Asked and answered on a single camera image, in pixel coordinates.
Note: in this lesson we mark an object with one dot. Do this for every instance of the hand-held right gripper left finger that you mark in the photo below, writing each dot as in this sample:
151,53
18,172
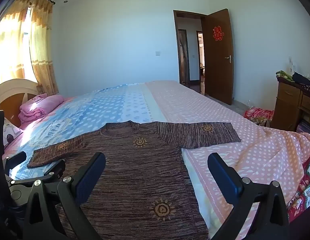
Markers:
88,177

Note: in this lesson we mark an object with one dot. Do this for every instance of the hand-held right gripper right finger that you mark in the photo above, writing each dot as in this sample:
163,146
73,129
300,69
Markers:
225,177

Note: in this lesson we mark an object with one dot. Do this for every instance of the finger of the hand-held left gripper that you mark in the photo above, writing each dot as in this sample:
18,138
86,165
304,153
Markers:
53,171
16,161

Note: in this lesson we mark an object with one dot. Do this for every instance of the brown knitted sweater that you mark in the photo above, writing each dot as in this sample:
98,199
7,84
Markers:
134,180

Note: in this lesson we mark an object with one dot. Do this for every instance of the white patterned pillow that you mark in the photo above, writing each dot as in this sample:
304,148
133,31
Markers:
12,132

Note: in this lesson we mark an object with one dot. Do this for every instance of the bed with dotted sheet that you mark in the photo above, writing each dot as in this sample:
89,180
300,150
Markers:
245,142

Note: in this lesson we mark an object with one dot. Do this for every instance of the pink folded blanket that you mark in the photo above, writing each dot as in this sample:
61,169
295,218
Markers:
39,106

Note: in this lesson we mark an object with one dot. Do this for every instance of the cream wooden headboard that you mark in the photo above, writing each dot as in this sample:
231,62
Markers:
12,90

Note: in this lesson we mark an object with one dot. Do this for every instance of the red checked cloth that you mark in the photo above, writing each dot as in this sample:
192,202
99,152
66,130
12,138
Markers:
257,113

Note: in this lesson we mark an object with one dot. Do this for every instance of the red printed blanket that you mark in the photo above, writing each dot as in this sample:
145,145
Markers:
305,197

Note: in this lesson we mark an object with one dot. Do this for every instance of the brown wooden desk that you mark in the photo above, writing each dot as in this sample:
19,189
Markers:
286,105

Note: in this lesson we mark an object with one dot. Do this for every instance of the brown wooden door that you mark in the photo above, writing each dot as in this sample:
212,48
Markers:
218,75

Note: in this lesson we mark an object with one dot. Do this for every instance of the yellow patterned curtain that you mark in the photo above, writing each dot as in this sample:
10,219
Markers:
42,50

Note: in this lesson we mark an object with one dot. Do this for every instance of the green cloth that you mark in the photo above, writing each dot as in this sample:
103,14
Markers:
282,75

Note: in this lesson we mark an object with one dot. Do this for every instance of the dark cloth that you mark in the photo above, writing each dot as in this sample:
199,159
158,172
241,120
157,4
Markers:
302,78

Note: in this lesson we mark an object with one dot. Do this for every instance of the hallway wooden door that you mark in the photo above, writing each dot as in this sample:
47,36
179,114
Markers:
183,55

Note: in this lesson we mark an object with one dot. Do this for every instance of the red paper door decoration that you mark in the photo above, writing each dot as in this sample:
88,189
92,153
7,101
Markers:
218,33

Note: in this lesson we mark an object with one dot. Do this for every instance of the dark wooden door frame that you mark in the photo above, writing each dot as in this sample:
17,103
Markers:
175,45

